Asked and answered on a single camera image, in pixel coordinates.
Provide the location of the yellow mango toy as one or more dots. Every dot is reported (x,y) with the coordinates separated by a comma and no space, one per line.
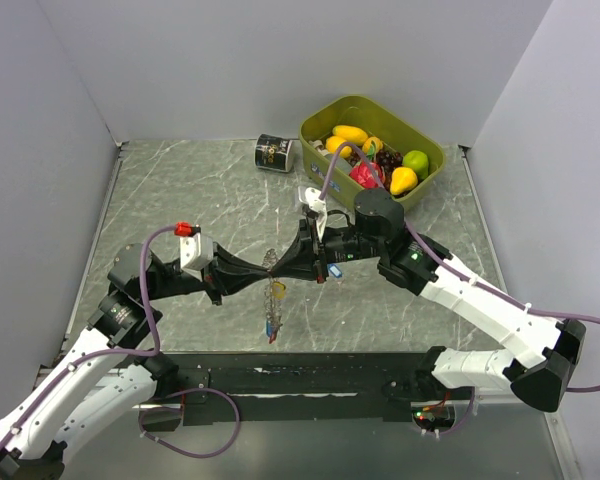
(351,134)

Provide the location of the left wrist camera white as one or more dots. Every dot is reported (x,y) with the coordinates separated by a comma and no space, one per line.
(196,252)

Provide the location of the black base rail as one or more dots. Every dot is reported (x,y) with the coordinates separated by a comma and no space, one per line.
(254,386)

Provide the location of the blue tag loose key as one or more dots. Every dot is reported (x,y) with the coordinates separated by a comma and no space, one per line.
(334,271)

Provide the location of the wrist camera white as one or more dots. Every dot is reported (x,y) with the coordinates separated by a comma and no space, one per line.
(196,252)
(313,204)

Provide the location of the yellow lemon toy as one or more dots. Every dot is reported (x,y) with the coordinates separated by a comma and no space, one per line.
(333,143)

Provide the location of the yellow tag key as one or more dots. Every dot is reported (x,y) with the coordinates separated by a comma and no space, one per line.
(278,290)

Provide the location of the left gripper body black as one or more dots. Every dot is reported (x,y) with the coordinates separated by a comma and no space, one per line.
(174,283)

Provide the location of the green apple toy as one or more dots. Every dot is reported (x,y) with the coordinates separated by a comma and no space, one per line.
(418,161)

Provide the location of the green plastic bin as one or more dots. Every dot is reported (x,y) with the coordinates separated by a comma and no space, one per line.
(375,120)

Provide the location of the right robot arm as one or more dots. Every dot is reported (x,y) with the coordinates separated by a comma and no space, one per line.
(537,355)

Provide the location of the dark grapes toy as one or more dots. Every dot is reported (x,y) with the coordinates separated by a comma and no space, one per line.
(386,159)

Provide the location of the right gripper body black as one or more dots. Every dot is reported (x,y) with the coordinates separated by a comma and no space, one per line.
(346,244)

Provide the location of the orange fruit toy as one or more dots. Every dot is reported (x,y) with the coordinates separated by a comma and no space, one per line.
(372,145)

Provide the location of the round metal key ring disc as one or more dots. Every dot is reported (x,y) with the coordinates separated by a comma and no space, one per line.
(272,306)

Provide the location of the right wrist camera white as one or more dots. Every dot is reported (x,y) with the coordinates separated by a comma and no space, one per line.
(313,204)

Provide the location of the black printed paper cup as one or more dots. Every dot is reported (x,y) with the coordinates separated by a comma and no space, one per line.
(273,153)

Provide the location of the yellow pear toy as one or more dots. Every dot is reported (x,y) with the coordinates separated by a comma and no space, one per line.
(403,180)

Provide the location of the red dragon fruit toy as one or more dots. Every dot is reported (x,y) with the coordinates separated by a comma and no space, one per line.
(365,176)

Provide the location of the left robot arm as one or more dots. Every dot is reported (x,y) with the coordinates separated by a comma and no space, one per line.
(106,372)

